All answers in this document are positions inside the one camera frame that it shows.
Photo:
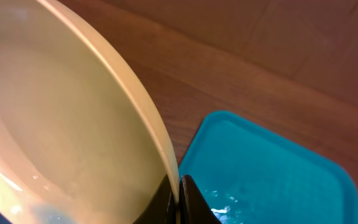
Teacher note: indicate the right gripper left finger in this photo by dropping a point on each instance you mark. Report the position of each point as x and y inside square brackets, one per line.
[162, 207]

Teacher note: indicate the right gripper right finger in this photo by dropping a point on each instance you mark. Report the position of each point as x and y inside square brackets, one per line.
[193, 207]

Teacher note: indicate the yellow-green plate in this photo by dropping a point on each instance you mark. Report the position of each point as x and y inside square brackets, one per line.
[81, 140]

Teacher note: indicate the teal plastic serving tray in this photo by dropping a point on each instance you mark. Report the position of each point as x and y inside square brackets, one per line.
[248, 174]

